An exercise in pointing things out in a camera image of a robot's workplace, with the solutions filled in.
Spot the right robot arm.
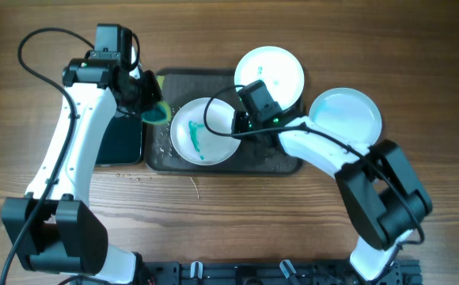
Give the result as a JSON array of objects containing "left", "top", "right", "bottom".
[{"left": 232, "top": 111, "right": 433, "bottom": 283}]

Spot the dark brown serving tray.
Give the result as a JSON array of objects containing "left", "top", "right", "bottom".
[{"left": 144, "top": 67, "right": 303, "bottom": 177}]

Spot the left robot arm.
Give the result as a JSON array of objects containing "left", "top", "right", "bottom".
[{"left": 0, "top": 58, "right": 164, "bottom": 284}]

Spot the black water basin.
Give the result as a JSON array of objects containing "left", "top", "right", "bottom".
[{"left": 96, "top": 112, "right": 143, "bottom": 166}]

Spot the white plate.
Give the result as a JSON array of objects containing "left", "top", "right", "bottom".
[
  {"left": 309, "top": 88, "right": 382, "bottom": 145},
  {"left": 170, "top": 97, "right": 241, "bottom": 165},
  {"left": 233, "top": 46, "right": 305, "bottom": 110}
]

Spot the green yellow sponge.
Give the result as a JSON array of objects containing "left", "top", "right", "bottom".
[{"left": 141, "top": 70, "right": 172, "bottom": 124}]

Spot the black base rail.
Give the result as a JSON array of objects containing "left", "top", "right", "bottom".
[{"left": 134, "top": 259, "right": 423, "bottom": 285}]

